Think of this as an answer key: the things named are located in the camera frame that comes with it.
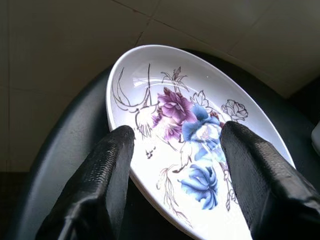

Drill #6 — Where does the white object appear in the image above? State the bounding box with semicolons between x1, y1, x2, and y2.
310;121;320;149

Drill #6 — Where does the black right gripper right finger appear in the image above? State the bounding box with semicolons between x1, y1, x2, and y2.
219;121;320;240

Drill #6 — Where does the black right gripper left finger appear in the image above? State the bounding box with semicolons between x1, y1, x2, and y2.
36;126;136;240

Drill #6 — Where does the white floral plate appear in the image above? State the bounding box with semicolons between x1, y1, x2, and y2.
105;44;297;240

